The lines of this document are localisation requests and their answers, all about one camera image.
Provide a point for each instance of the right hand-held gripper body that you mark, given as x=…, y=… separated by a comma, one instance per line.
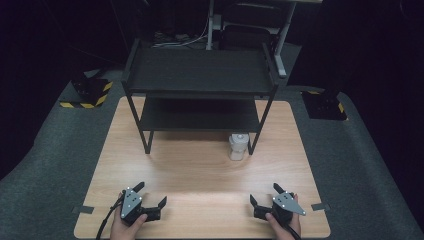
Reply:
x=284, y=204

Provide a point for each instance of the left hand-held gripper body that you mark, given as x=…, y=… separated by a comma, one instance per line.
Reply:
x=131, y=204

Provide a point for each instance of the black two-tier shelf rack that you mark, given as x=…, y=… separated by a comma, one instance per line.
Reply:
x=200, y=71

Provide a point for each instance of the person's left hand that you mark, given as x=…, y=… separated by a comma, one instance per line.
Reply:
x=125, y=227

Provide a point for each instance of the person's right hand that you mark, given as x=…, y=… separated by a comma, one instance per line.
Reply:
x=283, y=229

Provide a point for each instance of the grey tape strip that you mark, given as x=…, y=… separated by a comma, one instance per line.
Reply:
x=83, y=209
x=320, y=206

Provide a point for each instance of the black yellow striped stand base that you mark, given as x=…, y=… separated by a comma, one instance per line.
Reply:
x=89, y=94
x=324, y=105

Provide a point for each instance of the black chair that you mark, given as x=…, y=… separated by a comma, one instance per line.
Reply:
x=246, y=31

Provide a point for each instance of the white metal desk frame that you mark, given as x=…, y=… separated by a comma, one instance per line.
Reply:
x=282, y=50

